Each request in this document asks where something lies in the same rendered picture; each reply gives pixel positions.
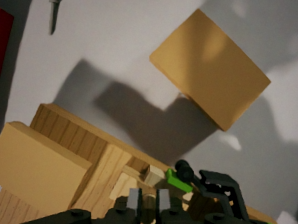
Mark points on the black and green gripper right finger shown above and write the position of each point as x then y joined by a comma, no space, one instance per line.
169,211

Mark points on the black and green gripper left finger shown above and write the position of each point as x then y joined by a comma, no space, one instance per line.
130,214

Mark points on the red open tray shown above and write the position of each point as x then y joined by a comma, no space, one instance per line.
6,22

